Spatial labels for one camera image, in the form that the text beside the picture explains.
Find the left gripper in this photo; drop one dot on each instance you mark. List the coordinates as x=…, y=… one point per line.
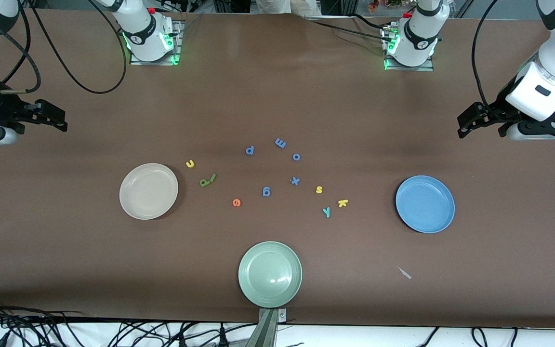
x=495, y=113

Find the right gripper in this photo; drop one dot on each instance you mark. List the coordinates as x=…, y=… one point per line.
x=4, y=107

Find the yellow foam letter u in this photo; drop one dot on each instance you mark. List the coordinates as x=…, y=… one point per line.
x=190, y=166

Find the yellow foam letter k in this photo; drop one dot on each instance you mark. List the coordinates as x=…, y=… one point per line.
x=342, y=203

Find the green foam letter p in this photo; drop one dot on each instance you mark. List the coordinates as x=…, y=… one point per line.
x=206, y=183

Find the teal foam letter y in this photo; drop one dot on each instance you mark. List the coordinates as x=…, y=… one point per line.
x=326, y=212

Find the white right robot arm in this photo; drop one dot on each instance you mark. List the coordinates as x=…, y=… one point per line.
x=145, y=33

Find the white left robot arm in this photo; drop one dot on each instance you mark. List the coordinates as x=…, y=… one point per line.
x=419, y=41

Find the blue round plate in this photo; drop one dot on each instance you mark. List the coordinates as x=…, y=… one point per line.
x=425, y=204

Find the beige round plate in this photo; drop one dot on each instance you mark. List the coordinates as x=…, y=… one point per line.
x=149, y=191

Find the clear tape scrap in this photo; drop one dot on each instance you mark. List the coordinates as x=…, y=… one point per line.
x=404, y=273

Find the blue foam letter x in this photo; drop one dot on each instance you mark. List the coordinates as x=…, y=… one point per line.
x=295, y=181

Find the blue foam letter p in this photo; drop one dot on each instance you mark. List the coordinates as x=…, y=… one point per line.
x=247, y=151

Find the blue foam letter m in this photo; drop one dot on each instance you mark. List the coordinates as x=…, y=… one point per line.
x=280, y=143

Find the blue foam letter g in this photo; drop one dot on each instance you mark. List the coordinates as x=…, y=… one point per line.
x=269, y=192

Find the person in beige trousers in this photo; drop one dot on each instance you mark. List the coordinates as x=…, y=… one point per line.
x=287, y=6

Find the green round plate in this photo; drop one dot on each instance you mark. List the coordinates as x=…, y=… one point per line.
x=270, y=274

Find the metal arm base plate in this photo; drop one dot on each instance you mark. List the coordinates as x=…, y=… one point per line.
x=179, y=43
x=427, y=68

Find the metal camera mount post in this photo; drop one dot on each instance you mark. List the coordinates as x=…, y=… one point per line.
x=269, y=320

